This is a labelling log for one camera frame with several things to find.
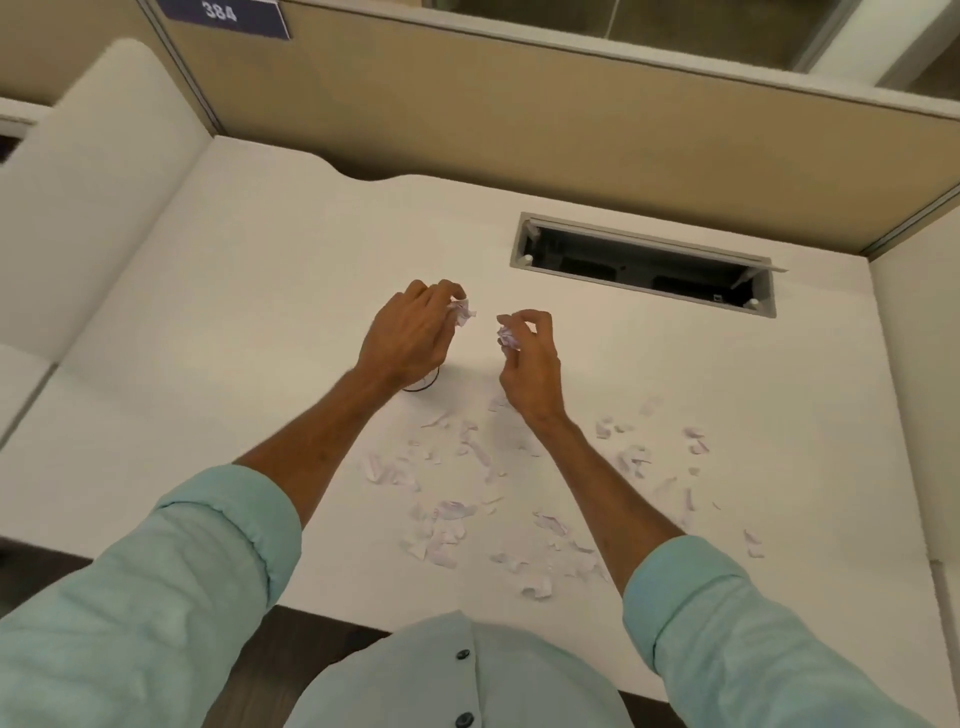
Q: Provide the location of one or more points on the person's left hand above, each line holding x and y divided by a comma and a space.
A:
405, 341

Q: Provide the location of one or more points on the person's right hand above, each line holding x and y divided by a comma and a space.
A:
536, 379

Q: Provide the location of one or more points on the person's right thumb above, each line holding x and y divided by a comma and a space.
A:
512, 355

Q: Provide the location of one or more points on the person's left fingers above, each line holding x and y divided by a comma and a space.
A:
444, 291

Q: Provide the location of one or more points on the white paper piece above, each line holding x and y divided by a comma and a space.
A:
463, 312
510, 336

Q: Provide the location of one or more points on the person's right forearm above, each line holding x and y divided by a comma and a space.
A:
600, 487

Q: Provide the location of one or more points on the person's left forearm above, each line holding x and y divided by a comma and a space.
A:
315, 442

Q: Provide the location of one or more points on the scattered torn paper scraps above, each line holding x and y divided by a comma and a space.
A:
454, 511

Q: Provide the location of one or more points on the beige partition panel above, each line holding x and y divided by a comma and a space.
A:
525, 112

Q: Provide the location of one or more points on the blue number sign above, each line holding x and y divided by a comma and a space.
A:
225, 15

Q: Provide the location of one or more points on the white side divider panel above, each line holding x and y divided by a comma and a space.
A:
90, 195
922, 360

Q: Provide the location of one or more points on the light green button shirt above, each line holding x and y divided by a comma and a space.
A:
150, 600

